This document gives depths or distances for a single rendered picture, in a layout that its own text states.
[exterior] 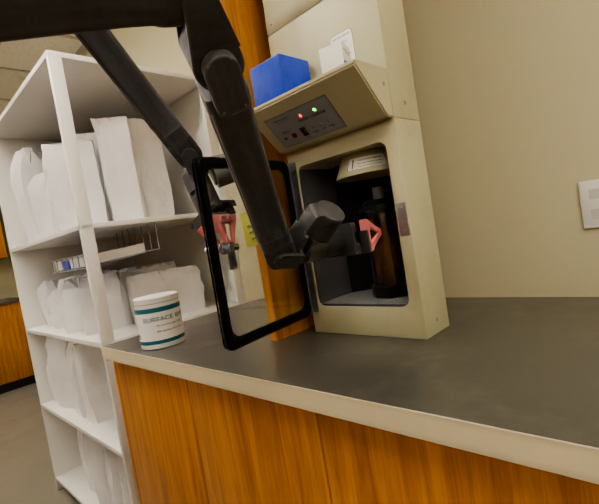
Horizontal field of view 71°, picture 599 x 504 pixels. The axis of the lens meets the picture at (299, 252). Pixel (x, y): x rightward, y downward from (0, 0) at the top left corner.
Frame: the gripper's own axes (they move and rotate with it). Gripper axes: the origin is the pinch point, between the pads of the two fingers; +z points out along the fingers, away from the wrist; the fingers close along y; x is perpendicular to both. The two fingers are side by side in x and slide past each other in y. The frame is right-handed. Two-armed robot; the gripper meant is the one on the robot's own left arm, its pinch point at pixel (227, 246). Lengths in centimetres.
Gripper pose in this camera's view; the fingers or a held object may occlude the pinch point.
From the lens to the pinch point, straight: 95.4
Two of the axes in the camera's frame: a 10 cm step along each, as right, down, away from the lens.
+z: 4.4, 8.7, -2.1
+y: -6.7, 4.8, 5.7
